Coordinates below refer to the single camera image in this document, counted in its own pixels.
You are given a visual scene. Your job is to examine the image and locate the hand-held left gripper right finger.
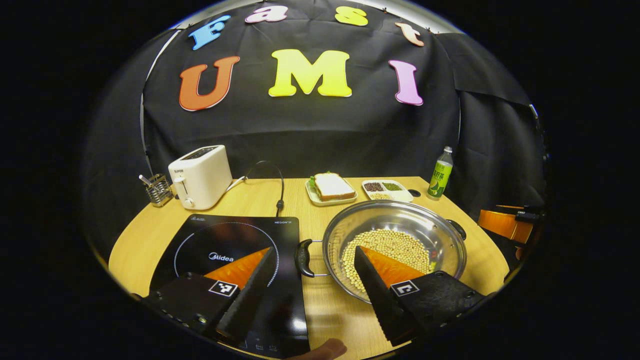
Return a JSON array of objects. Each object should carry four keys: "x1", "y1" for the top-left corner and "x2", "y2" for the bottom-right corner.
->
[{"x1": 353, "y1": 245, "x2": 487, "y2": 347}]

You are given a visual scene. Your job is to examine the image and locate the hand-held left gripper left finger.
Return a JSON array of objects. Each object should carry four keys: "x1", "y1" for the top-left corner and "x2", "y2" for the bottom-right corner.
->
[{"x1": 142, "y1": 246, "x2": 278, "y2": 346}]

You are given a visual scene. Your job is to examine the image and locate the black induction cooktop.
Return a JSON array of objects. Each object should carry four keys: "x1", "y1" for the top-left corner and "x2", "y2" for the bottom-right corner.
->
[{"x1": 149, "y1": 214, "x2": 312, "y2": 358}]

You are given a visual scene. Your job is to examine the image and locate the steel pot with beans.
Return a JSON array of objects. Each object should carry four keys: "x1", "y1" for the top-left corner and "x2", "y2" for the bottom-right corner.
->
[{"x1": 295, "y1": 200, "x2": 468, "y2": 305}]

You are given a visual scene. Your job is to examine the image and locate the green drink bottle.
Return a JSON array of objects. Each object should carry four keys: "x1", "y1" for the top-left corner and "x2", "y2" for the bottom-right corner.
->
[{"x1": 427, "y1": 146, "x2": 454, "y2": 201}]

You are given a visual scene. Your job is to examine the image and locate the white divided dish with beans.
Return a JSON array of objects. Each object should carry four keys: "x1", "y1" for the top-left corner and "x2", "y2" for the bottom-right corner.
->
[{"x1": 361, "y1": 179, "x2": 415, "y2": 203}]

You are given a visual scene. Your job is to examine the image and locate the white rectangular plate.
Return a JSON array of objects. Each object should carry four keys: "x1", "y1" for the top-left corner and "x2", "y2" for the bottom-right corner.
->
[{"x1": 305, "y1": 177, "x2": 359, "y2": 207}]

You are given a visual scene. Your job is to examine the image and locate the white bread sandwich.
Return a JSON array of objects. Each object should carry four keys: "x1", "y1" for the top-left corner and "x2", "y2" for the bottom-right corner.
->
[{"x1": 309, "y1": 172, "x2": 357, "y2": 202}]

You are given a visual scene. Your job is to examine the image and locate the white toaster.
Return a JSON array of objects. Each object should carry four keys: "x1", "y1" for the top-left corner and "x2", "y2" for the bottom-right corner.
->
[{"x1": 168, "y1": 145, "x2": 234, "y2": 211}]

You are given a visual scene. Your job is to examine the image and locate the black backdrop cloth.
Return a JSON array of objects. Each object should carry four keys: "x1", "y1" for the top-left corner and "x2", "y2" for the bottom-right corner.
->
[{"x1": 82, "y1": 0, "x2": 548, "y2": 261}]

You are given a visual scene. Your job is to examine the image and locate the black power cable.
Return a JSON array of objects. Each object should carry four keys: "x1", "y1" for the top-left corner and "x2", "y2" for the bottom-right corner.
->
[{"x1": 227, "y1": 160, "x2": 286, "y2": 218}]

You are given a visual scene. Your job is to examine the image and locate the metal wire utensil holder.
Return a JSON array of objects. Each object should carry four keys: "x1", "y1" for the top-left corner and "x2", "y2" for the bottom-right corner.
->
[{"x1": 138, "y1": 173, "x2": 174, "y2": 208}]

